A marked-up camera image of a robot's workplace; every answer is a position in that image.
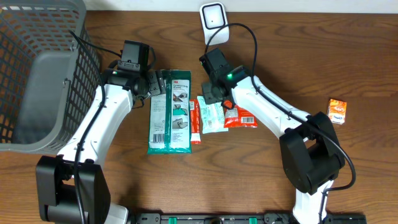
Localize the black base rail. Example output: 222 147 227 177
108 212 368 224

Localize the red stick sachet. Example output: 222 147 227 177
189 100 201 144

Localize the dark green package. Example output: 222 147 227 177
147 70 192 154

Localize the white barcode scanner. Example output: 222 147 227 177
199 2 229 45

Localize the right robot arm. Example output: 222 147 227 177
199 49 345 223

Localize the red snack bag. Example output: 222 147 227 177
221 100 258 128

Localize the small orange white box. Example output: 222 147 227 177
327 99 347 124

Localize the light green wipes pack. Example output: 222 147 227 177
197 96 228 134

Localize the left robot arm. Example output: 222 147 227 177
35 40 165 223

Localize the grey plastic mesh basket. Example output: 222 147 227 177
1 0 100 154

